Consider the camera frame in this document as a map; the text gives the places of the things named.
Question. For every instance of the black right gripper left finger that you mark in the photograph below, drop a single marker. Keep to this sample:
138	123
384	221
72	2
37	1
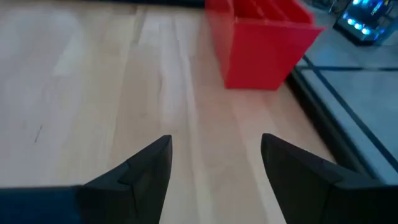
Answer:
124	199

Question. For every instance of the black device blue lights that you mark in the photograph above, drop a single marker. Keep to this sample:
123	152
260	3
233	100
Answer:
363	21

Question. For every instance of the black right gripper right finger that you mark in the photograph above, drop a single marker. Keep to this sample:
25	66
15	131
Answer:
311	199

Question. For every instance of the red plastic bin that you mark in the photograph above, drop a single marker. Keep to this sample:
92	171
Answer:
258	53

